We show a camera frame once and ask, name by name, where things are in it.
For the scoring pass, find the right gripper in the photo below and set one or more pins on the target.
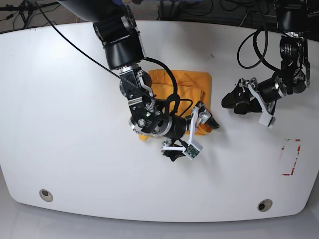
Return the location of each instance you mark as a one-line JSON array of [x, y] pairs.
[[182, 131]]

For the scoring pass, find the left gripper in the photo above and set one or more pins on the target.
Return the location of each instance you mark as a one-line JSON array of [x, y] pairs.
[[249, 96]]

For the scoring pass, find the yellow T-shirt with script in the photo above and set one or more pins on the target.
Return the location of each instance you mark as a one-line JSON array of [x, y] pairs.
[[191, 85]]

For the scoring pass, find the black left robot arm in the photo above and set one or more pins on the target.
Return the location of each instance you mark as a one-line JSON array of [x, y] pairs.
[[293, 77]]

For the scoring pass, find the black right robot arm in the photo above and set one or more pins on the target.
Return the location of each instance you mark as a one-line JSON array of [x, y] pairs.
[[116, 28]]

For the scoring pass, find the red tape rectangle marking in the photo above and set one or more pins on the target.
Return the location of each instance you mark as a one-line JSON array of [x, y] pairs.
[[289, 156]]

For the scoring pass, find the left table grommet hole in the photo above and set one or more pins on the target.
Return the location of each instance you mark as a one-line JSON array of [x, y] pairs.
[[46, 195]]

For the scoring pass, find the black tripod stand legs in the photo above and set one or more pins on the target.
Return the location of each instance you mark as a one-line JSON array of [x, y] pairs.
[[24, 10]]

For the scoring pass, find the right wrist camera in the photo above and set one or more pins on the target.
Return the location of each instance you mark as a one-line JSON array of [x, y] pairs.
[[192, 150]]

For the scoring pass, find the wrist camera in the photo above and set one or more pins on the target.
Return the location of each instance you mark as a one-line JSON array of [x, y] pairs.
[[192, 150], [267, 119]]

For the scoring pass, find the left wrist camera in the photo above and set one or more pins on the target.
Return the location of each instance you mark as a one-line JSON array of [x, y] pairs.
[[267, 119]]

